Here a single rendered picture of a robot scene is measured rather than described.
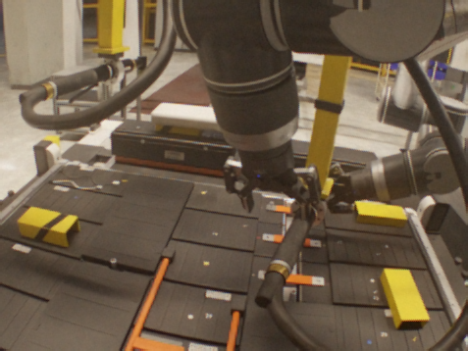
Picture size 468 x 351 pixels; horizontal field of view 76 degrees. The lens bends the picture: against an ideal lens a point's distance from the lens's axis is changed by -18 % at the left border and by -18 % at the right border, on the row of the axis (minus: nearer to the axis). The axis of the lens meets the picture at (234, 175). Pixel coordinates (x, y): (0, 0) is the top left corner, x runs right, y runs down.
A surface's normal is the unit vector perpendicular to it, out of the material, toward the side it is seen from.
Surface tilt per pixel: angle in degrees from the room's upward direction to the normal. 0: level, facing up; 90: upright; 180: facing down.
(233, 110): 111
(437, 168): 87
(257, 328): 0
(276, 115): 97
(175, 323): 0
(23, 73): 90
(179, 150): 90
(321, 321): 0
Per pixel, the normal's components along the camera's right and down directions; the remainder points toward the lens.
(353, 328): 0.09, -0.88
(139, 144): -0.13, 0.46
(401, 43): -0.39, 0.49
